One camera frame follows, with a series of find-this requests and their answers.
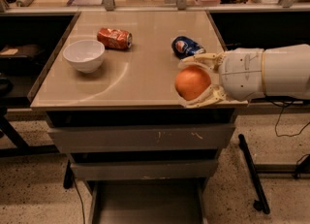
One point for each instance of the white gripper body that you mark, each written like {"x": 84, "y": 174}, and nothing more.
{"x": 241, "y": 73}

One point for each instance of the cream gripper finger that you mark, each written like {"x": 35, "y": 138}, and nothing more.
{"x": 212, "y": 95}
{"x": 208, "y": 61}

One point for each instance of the orange fruit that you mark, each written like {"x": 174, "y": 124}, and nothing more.
{"x": 191, "y": 82}

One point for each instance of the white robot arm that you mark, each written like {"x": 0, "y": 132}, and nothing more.
{"x": 285, "y": 72}

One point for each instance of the top grey drawer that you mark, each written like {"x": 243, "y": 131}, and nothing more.
{"x": 141, "y": 138}

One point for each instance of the middle grey drawer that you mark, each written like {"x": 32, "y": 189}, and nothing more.
{"x": 144, "y": 170}

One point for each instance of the grey drawer cabinet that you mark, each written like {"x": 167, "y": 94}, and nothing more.
{"x": 131, "y": 88}

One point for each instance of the open bottom grey drawer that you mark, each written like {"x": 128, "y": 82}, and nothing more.
{"x": 167, "y": 201}

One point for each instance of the blue Pepsi can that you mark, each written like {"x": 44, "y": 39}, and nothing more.
{"x": 183, "y": 47}

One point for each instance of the red crushed soda can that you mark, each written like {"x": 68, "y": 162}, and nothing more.
{"x": 115, "y": 38}

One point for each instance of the black floor bar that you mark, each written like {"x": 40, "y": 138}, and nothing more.
{"x": 261, "y": 203}

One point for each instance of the white bowl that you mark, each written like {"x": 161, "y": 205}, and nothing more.
{"x": 85, "y": 56}

